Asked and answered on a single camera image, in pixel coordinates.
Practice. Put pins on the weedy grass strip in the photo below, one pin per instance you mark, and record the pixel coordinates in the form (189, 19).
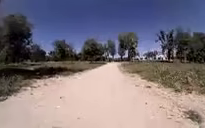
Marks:
(176, 75)

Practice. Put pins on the grass field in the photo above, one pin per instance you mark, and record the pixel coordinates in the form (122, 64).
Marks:
(20, 75)

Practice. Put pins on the row of tall trees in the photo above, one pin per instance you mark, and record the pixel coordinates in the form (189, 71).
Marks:
(128, 45)

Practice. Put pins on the dark bushy trees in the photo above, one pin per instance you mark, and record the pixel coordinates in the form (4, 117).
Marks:
(15, 38)

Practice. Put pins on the pale sandy dirt path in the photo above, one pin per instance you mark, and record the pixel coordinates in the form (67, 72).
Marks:
(100, 100)

